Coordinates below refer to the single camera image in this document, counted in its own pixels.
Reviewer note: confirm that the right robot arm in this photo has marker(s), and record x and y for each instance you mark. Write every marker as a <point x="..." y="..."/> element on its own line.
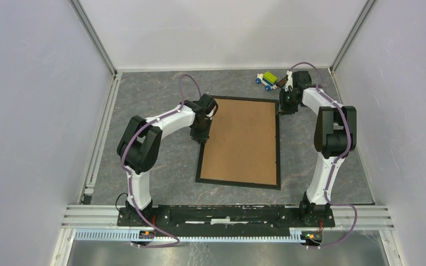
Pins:
<point x="334" y="138"/>

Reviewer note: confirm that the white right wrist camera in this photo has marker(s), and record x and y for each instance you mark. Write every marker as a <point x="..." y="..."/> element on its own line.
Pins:
<point x="289" y="81"/>

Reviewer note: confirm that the black picture frame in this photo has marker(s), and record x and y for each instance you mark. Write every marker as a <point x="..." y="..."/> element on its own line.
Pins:
<point x="278" y="147"/>

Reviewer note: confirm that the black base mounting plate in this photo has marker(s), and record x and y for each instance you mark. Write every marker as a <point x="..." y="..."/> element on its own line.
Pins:
<point x="227" y="220"/>

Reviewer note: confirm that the brown cardboard backing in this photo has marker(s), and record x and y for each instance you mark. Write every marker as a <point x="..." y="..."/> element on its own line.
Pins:
<point x="240" y="141"/>

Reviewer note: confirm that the toy brick car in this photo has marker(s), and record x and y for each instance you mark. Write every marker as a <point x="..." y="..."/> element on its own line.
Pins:
<point x="268" y="80"/>

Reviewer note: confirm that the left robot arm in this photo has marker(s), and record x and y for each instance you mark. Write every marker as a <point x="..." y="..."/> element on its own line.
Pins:
<point x="140" y="143"/>

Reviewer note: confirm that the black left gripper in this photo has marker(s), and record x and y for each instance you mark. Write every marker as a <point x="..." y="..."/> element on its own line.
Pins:
<point x="203" y="137"/>

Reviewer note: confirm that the brown toy brick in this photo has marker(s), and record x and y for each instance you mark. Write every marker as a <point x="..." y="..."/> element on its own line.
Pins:
<point x="281" y="83"/>

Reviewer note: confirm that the aluminium rail frame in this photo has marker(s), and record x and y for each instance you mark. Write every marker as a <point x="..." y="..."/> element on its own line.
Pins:
<point x="87" y="222"/>

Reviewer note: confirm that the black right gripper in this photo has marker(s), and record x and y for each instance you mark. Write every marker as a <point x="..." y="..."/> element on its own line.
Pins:
<point x="284" y="109"/>

